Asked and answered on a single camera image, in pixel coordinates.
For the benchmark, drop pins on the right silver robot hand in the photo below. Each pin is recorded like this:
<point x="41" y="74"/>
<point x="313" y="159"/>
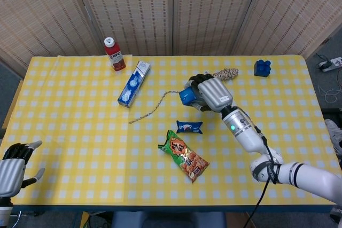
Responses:
<point x="215" y="94"/>

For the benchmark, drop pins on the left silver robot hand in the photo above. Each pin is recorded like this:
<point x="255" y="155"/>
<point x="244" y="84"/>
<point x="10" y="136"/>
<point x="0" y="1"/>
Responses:
<point x="10" y="172"/>

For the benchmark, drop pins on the blue object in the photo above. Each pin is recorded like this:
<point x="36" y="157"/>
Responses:
<point x="187" y="95"/>

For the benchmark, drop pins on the small blue cookie packet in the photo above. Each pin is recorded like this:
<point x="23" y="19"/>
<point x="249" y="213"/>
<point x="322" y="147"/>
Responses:
<point x="189" y="127"/>

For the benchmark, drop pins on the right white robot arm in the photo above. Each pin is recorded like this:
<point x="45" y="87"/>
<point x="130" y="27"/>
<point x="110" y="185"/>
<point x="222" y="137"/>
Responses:
<point x="248" y="137"/>

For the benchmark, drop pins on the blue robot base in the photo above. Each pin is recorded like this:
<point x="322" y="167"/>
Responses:
<point x="168" y="220"/>

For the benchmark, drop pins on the blue white toothpaste box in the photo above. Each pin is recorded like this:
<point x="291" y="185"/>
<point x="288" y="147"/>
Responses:
<point x="133" y="83"/>

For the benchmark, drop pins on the blue building block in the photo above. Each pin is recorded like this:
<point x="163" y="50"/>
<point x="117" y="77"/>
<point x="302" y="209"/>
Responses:
<point x="262" y="69"/>

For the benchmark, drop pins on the green orange snack bag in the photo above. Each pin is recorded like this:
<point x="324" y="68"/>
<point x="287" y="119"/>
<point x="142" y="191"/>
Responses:
<point x="184" y="157"/>

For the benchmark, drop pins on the yellow checked tablecloth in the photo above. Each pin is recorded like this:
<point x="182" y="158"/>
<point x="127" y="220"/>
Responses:
<point x="80" y="132"/>

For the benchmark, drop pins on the red NFC juice bottle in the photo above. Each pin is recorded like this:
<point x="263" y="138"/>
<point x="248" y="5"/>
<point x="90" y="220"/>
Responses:
<point x="116" y="61"/>

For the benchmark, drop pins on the beige woven folding screen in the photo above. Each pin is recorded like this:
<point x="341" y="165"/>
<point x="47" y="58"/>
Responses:
<point x="133" y="11"/>

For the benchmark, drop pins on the white power strip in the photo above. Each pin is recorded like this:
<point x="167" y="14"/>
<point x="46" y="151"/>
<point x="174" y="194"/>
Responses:
<point x="331" y="64"/>

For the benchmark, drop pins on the grey sneaker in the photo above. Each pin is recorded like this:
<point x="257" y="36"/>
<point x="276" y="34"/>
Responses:
<point x="335" y="134"/>

